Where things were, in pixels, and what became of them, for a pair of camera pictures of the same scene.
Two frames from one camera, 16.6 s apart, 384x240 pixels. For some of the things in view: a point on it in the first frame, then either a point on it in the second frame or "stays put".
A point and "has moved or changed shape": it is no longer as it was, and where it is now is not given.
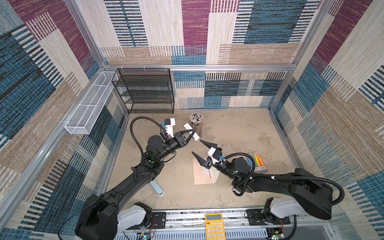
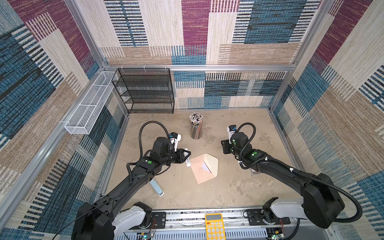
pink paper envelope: (202, 175) has moved or changed shape
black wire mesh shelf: (145, 90) stays put
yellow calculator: (214, 226) stays put
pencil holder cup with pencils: (196, 119) stays put
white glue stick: (195, 136) → (188, 160)
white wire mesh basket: (81, 121) stays put
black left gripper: (179, 139) → (179, 155)
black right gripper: (208, 164) → (225, 145)
